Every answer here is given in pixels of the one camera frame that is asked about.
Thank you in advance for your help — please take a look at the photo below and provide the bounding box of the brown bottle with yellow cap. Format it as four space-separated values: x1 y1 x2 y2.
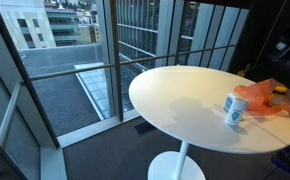
267 85 289 108

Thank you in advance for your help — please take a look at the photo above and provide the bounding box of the dark floor vent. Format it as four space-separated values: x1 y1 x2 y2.
133 120 158 136

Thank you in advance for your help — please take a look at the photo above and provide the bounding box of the grey vertical window mullion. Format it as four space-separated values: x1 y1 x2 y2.
102 0 125 123

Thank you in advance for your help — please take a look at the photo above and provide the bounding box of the grey metal window handrail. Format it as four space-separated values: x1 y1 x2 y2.
29 44 237 82

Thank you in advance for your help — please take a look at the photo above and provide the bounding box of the white cylindrical tube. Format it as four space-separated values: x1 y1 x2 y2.
223 92 241 114

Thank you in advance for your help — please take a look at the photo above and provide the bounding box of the small blue object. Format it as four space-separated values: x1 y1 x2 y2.
224 96 249 127

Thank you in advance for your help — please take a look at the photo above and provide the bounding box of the small yellow object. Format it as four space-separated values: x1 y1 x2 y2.
236 68 247 79

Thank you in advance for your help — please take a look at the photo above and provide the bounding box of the orange plastic bag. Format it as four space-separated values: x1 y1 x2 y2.
233 78 290 117

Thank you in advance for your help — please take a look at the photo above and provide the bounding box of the black equipment stand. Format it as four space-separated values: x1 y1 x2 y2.
228 0 290 95

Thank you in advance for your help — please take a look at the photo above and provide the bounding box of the white table pedestal base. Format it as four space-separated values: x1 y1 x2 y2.
147 140 207 180

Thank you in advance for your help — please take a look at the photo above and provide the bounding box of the dark slanted window frame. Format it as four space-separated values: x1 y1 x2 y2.
0 0 61 150

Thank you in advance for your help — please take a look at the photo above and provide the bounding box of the white slanted rail bar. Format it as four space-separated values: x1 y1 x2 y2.
0 81 24 148

